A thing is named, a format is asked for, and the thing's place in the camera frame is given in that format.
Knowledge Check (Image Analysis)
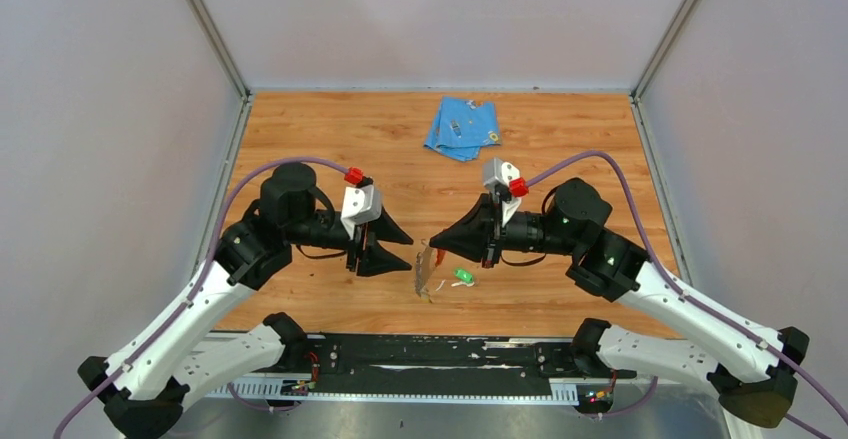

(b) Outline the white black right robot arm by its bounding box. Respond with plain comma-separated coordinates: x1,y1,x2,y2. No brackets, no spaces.
429,178,809,429

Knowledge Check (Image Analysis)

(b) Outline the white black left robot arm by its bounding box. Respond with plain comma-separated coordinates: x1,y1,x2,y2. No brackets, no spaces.
78,157,412,438

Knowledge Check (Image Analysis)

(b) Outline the blue folded cloth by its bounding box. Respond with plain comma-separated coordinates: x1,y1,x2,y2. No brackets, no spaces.
423,96,502,162

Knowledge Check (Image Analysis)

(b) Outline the metal keyring plate with spring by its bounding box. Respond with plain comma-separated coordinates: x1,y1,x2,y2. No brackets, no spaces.
413,240,446,303

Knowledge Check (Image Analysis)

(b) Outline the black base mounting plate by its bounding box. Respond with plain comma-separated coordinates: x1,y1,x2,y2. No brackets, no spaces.
264,333,614,397

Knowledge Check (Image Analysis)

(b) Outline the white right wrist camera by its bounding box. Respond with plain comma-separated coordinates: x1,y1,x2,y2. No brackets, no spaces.
482,157,522,226

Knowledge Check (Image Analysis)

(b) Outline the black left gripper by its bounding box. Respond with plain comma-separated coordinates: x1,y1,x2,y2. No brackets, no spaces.
287,202,414,275

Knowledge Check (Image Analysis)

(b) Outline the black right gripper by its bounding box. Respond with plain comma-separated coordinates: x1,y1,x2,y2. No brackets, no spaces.
428,194,578,269

